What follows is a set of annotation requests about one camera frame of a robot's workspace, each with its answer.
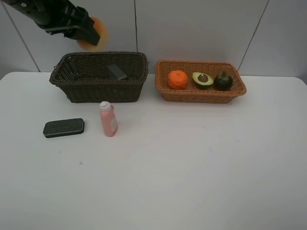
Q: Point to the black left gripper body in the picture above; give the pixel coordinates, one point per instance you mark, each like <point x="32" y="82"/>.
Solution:
<point x="53" y="16"/>

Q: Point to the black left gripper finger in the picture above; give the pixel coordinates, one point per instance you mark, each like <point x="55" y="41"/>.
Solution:
<point x="80" y="17"/>
<point x="86" y="34"/>

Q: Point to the round bread bun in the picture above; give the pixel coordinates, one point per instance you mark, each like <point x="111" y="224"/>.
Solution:
<point x="104" y="37"/>

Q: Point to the dark square bottle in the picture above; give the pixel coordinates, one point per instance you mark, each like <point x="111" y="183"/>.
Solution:
<point x="115" y="73"/>

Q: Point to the pink squeeze bottle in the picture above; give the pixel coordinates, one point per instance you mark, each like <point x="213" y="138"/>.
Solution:
<point x="108" y="119"/>

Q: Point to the black whiteboard eraser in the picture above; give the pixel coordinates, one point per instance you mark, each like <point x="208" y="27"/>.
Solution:
<point x="62" y="128"/>

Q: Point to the orange mandarin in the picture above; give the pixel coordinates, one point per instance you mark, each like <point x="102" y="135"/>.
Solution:
<point x="177" y="80"/>

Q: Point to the half avocado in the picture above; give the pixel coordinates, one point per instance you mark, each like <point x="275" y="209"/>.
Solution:
<point x="202" y="81"/>

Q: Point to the dark mangosteen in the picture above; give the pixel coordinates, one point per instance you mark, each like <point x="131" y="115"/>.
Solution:
<point x="223" y="81"/>

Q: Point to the dark brown wicker basket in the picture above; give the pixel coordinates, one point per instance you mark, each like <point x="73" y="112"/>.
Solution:
<point x="83" y="76"/>

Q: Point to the orange wicker basket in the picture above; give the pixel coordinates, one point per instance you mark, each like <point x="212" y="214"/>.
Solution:
<point x="192" y="93"/>

